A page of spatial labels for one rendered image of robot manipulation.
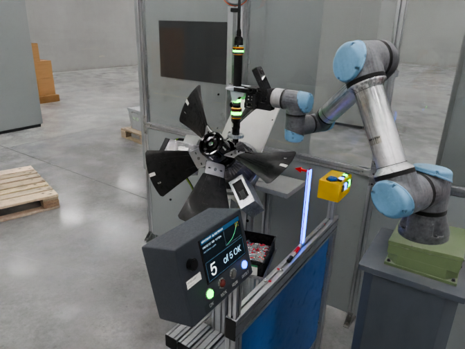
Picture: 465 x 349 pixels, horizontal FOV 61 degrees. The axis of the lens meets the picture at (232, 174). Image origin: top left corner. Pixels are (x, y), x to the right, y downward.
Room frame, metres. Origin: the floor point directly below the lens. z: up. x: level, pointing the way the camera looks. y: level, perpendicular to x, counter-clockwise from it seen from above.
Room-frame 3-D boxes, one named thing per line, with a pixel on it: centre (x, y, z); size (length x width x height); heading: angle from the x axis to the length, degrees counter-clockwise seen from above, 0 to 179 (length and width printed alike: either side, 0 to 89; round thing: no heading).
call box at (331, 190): (1.68, -0.47, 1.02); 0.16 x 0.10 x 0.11; 147
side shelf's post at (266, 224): (2.16, -0.21, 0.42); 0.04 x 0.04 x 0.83; 57
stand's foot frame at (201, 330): (1.88, -0.01, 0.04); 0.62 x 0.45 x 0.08; 147
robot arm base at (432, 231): (1.14, -0.62, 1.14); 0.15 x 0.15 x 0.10
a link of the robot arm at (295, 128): (1.50, -0.25, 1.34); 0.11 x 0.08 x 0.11; 122
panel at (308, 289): (1.35, -0.25, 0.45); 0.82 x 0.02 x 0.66; 147
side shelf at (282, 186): (2.16, -0.21, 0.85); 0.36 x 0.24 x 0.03; 57
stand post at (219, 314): (1.80, 0.05, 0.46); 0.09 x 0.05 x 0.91; 57
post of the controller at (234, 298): (1.00, -0.02, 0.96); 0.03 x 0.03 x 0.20; 57
